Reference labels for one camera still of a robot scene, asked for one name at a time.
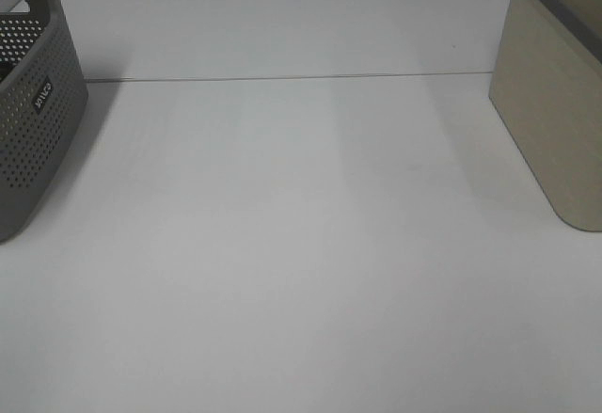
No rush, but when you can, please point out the grey perforated plastic basket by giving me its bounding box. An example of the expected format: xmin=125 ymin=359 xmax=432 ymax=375
xmin=1 ymin=0 xmax=88 ymax=241

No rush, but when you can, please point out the beige plastic storage basket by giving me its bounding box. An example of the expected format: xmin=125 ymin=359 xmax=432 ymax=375
xmin=489 ymin=0 xmax=601 ymax=232

